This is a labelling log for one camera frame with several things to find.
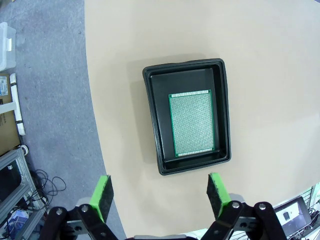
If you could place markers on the labelled cardboard box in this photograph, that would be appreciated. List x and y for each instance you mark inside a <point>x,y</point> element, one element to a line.
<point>7,125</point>

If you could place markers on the black plastic ESD tray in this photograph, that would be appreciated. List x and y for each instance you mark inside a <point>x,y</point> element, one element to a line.
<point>160,112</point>

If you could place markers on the green perforated circuit board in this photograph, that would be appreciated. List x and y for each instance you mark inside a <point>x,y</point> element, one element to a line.
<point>192,122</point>

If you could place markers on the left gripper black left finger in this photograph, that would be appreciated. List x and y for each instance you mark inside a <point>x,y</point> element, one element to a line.
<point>100,197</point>

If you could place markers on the clear plastic storage box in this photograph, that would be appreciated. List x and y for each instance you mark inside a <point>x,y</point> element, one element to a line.
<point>6,50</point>

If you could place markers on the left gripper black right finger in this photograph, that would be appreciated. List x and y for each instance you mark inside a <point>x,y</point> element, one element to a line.
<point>220,197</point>

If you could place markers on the black screen device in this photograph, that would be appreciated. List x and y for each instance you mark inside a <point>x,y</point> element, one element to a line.
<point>292,217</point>

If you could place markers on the aluminium profile frame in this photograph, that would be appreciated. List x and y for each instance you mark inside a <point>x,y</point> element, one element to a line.
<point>23,170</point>

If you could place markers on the white rolled tube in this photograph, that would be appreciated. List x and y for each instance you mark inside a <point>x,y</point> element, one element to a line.
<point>17,107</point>

